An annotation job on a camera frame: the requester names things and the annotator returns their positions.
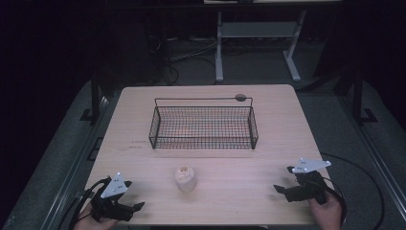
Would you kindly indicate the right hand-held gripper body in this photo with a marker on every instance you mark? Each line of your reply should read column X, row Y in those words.
column 308, row 187

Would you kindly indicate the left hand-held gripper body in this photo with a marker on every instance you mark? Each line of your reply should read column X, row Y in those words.
column 111, row 204

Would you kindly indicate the beige lotus root piece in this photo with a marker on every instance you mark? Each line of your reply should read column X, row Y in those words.
column 185, row 180

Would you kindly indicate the person's left hand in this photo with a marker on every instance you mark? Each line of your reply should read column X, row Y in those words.
column 92, row 223

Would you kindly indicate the person's right hand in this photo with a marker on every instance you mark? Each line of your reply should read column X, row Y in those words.
column 325, row 214

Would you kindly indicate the white metal stand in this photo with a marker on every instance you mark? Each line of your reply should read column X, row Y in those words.
column 255, row 30

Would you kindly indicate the aluminium floor rail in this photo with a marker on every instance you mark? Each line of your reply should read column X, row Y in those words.
column 376, row 159
column 73, row 166

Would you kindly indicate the black metal post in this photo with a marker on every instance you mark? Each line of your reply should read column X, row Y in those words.
column 358, row 99
column 94, row 99

